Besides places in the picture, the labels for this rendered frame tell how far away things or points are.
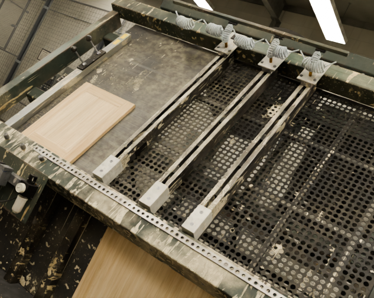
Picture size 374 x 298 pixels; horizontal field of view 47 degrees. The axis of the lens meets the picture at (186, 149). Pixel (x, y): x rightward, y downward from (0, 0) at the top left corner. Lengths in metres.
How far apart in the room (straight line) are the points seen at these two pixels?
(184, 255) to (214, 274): 0.14
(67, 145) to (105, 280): 0.68
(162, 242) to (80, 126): 0.85
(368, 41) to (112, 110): 5.58
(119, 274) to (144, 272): 0.13
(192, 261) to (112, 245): 0.56
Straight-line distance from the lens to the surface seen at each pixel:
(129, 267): 2.08
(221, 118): 2.12
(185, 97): 2.25
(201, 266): 1.67
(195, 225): 1.74
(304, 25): 7.78
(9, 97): 2.68
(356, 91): 2.32
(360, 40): 7.43
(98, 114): 2.34
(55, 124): 2.37
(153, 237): 1.76
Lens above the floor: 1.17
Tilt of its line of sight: 1 degrees up
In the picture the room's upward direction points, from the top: 27 degrees clockwise
